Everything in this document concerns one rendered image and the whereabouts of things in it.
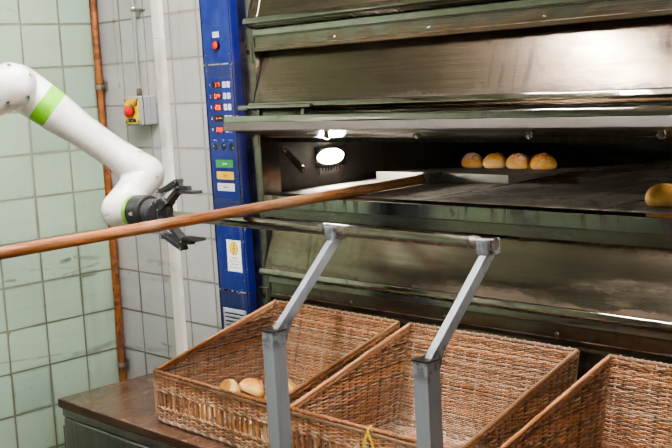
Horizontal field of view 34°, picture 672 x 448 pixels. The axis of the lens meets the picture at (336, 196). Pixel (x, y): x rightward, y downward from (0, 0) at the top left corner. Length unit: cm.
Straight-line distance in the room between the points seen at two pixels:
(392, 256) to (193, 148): 95
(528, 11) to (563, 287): 68
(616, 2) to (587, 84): 20
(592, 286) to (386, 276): 67
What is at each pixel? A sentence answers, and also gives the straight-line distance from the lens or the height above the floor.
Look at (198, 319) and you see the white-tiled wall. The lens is 385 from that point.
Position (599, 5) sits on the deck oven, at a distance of 263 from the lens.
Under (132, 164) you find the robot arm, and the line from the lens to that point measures 315.
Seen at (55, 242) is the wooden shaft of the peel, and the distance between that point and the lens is 262.
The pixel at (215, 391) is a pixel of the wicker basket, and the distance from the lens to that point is 299.
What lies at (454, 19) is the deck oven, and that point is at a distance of 289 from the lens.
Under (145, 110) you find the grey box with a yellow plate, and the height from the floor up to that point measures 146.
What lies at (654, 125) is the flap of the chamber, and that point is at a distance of 239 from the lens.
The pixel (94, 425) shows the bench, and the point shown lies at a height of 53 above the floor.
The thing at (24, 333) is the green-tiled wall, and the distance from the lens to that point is 408.
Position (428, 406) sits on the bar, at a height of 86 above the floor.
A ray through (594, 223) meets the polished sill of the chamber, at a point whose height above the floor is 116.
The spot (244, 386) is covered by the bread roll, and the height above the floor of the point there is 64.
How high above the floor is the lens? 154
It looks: 6 degrees down
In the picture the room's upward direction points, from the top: 3 degrees counter-clockwise
